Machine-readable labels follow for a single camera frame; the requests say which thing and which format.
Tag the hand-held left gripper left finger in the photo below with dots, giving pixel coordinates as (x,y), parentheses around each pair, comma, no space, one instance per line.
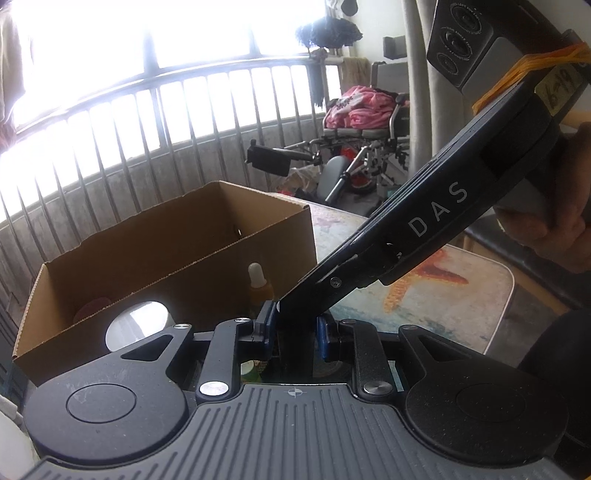
(266,328)

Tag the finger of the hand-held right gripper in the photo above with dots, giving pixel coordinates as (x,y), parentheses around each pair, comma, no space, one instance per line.
(323,288)

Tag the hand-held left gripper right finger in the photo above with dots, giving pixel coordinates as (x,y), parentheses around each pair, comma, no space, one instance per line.
(323,340)

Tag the brown cardboard box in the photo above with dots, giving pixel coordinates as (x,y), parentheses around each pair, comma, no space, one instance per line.
(194,240)

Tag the rose gold round compact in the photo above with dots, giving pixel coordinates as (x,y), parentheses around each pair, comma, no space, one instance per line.
(92,309)

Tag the person's right hand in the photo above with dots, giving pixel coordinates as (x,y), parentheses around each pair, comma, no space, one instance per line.
(572,221)

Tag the dropper bottle with white cap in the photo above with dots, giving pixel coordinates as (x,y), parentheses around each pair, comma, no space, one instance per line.
(256,281)

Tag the wheelchair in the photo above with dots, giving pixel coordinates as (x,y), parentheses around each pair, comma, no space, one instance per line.
(369,147)

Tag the beige curtain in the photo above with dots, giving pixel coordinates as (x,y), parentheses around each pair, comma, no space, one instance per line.
(422,92)

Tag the pink cloth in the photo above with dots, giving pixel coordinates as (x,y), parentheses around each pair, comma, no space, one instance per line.
(364,110)

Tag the starfish printed table cover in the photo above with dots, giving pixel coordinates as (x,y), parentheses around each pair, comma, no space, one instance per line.
(461,314)

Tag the round white lid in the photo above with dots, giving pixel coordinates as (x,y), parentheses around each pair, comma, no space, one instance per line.
(137,323)

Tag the yellow rubber band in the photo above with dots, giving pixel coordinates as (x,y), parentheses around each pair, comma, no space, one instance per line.
(531,62)

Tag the black feather duster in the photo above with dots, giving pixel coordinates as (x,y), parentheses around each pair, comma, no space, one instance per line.
(328,32)

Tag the metal balcony railing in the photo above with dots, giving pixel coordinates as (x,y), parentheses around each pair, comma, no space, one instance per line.
(184,76)

